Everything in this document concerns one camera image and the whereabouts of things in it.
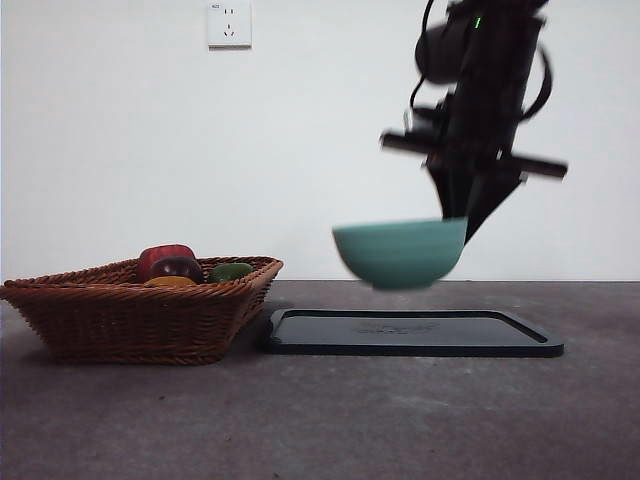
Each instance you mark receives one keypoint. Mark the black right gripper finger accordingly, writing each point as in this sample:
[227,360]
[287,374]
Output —
[492,197]
[452,192]

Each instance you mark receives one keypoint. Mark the teal ceramic bowl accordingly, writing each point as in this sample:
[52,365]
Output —
[400,255]

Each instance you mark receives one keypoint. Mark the golden-brown fuzzy kiwi fruit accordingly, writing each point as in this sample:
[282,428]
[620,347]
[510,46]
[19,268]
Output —
[170,281]

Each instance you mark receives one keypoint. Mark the dark rectangular tray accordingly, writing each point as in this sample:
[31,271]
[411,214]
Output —
[450,335]

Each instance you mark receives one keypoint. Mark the green avocado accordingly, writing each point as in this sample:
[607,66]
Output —
[230,272]

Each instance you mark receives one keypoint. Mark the dark purple onion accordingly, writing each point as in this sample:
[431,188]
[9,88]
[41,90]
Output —
[177,267]

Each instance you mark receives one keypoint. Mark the red apple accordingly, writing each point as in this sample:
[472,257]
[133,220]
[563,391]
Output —
[160,252]

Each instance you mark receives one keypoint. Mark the brown wicker basket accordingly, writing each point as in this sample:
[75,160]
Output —
[130,325]

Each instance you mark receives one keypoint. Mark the pale grey right wrist camera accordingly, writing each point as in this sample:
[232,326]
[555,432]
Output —
[420,120]

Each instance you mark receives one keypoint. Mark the white wall socket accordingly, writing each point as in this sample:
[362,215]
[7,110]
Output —
[230,25]

